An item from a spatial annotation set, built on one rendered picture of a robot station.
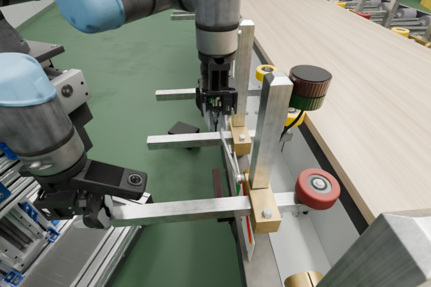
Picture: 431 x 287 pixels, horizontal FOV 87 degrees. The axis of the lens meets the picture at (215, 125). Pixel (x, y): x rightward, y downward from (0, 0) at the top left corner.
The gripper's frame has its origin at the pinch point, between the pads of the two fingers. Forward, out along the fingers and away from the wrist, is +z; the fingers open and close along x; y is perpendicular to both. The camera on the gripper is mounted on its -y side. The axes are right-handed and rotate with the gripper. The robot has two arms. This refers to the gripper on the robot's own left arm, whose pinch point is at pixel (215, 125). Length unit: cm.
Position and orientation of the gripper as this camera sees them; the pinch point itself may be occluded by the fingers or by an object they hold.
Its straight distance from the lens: 56.5
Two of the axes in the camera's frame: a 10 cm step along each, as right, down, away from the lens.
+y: 0.9, 6.4, -7.6
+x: 10.0, -0.6, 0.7
